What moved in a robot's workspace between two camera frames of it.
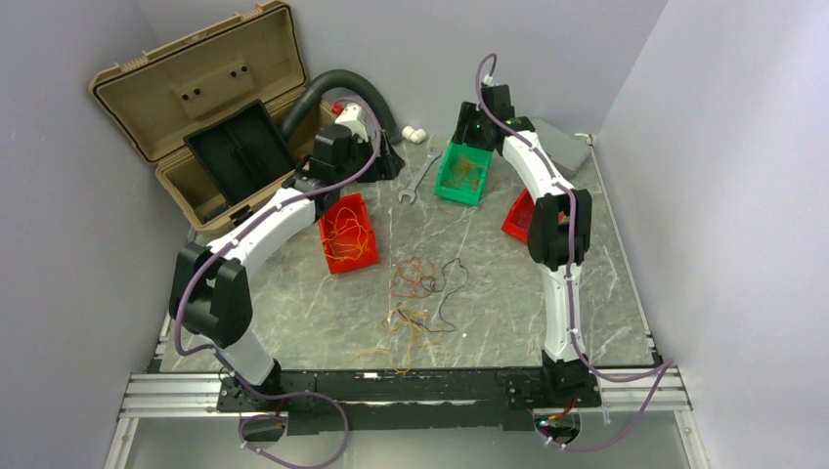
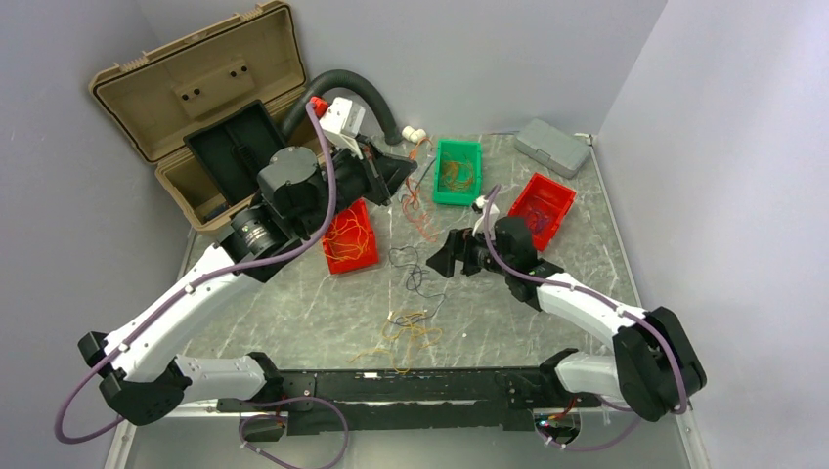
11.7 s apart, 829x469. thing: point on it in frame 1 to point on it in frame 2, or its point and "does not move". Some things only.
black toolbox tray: x=241 y=151 does not move
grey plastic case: x=568 y=150 does not move
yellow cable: x=346 y=238 does not move
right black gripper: x=467 y=115 to x=459 y=246
